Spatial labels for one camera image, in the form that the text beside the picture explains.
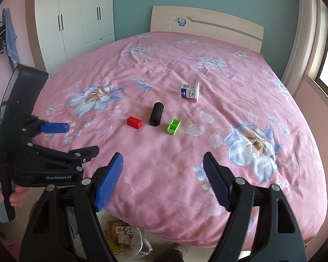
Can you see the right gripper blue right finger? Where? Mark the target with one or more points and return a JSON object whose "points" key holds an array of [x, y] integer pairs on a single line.
{"points": [[219, 178]]}

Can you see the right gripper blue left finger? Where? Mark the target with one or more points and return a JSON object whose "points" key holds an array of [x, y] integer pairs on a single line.
{"points": [[106, 179]]}

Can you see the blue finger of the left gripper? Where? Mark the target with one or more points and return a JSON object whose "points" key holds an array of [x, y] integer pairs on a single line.
{"points": [[55, 128]]}

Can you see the green toy block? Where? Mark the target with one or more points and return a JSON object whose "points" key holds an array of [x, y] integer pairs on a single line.
{"points": [[173, 126]]}

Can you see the red toy block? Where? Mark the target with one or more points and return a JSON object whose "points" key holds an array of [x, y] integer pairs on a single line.
{"points": [[134, 122]]}

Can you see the black knitted sleeve roll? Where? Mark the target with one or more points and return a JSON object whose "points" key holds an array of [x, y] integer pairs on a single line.
{"points": [[156, 114]]}

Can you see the plastic trash bag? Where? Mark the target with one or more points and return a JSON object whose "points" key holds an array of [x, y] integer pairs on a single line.
{"points": [[126, 241]]}

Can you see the pink floral bed sheet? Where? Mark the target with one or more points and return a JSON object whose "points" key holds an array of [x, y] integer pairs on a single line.
{"points": [[244, 116]]}

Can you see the hanging blue clothes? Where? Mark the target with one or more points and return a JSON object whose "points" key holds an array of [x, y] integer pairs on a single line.
{"points": [[8, 39]]}

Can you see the white wardrobe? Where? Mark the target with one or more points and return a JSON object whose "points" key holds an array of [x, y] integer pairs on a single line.
{"points": [[61, 30]]}

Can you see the beige curtain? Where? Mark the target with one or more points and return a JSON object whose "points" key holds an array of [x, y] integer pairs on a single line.
{"points": [[309, 44]]}

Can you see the window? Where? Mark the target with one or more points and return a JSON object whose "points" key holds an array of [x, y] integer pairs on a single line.
{"points": [[318, 70]]}

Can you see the cream bed headboard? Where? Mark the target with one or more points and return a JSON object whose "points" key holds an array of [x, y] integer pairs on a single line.
{"points": [[207, 23]]}

